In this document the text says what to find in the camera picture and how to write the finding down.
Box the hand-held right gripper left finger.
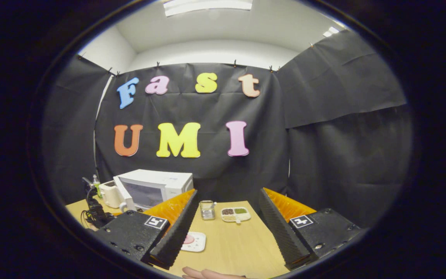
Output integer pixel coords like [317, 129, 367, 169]
[98, 189, 200, 270]

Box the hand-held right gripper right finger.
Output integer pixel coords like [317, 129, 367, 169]
[259, 188, 364, 271]

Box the white square plate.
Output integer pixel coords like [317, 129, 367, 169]
[180, 231, 207, 253]

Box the white microwave oven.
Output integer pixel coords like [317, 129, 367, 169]
[113, 169, 194, 212]

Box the white toaster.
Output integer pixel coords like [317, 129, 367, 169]
[99, 180, 125, 209]

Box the white divided dish with beans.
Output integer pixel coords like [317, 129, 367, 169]
[220, 206, 252, 224]

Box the long ceiling light panel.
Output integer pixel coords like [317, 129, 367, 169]
[163, 0, 254, 17]

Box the metal wire rack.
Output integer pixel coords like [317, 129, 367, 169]
[199, 200, 217, 221]

